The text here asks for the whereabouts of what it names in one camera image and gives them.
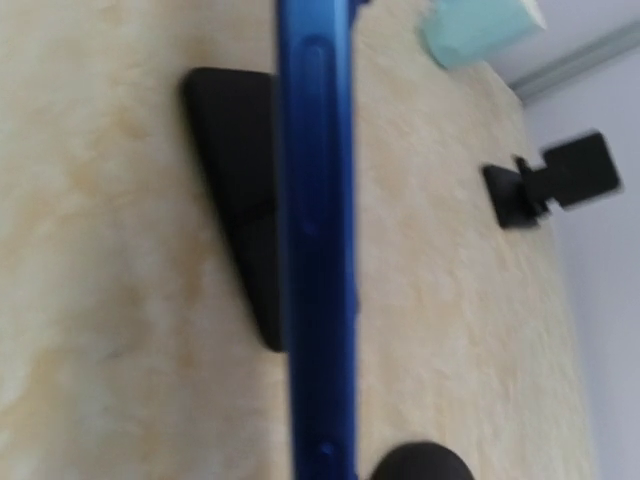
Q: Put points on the black phone blue edge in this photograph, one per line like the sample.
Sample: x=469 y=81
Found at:
x=316 y=232

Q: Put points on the left aluminium frame post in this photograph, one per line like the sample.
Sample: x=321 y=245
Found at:
x=580 y=62

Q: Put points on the black pole phone stand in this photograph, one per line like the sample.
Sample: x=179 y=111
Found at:
x=421 y=460

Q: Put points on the light blue white cup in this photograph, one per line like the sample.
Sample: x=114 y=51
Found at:
x=461 y=33

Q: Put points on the black folding phone stand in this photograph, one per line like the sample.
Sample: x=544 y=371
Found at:
x=574 y=172

